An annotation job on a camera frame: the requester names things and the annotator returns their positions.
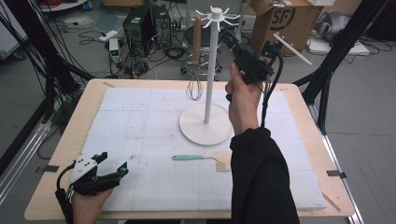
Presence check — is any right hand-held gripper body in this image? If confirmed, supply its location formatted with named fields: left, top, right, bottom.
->
left=233, top=32, right=313, bottom=86

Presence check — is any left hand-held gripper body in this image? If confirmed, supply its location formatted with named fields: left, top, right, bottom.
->
left=69, top=154, right=122, bottom=197

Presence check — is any wire whisk with wooden handle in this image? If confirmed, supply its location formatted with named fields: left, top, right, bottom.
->
left=186, top=15, right=205, bottom=102

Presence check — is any white hook stand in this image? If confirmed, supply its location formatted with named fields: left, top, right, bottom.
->
left=178, top=5, right=241, bottom=147

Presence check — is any person's right hand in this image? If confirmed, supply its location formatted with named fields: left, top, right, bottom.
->
left=224, top=62, right=264, bottom=135

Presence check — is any person's left hand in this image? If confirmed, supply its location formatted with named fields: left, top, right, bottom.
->
left=71, top=188, right=115, bottom=224

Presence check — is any black round stool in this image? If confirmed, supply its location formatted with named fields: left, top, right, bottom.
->
left=180, top=23, right=224, bottom=81

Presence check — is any black tape piece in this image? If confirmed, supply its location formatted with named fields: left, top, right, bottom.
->
left=35, top=164, right=60, bottom=175
left=326, top=170, right=347, bottom=179

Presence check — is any white grid mat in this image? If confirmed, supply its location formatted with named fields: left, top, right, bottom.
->
left=61, top=87, right=328, bottom=214

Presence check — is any slim black computer tower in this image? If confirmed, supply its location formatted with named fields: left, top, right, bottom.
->
left=151, top=3, right=172, bottom=49

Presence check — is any brown cardboard box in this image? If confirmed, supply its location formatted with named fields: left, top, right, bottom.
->
left=248, top=0, right=325, bottom=58

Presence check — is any white flat board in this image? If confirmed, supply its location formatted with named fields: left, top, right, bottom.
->
left=305, top=36, right=372, bottom=56

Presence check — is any large black computer tower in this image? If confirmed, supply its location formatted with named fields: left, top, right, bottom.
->
left=121, top=5, right=156, bottom=59

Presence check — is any grey rounded object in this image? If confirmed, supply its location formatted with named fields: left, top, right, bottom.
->
left=314, top=11, right=351, bottom=43

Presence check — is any white keyboard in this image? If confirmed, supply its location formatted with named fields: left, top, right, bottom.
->
left=306, top=0, right=336, bottom=7

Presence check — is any small white device with display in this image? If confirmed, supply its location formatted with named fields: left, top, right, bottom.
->
left=107, top=37, right=121, bottom=63

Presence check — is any white power strip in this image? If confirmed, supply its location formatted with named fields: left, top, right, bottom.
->
left=98, top=29, right=120, bottom=43

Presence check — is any white round table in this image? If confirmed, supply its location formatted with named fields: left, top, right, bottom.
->
left=40, top=0, right=88, bottom=13

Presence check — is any thin wooden stick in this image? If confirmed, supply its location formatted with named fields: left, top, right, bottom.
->
left=321, top=191, right=342, bottom=213

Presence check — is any right hand-held gripper black cable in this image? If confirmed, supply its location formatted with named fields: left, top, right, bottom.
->
left=261, top=46, right=285, bottom=129

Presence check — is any coiled black cable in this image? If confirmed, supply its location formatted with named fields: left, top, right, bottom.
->
left=163, top=46, right=185, bottom=61

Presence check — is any aluminium rail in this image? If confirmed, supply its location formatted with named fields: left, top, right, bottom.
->
left=0, top=119, right=52, bottom=204
left=307, top=104, right=365, bottom=224

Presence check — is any black metal stand with cables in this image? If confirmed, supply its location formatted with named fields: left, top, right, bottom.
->
left=0, top=0, right=94, bottom=122

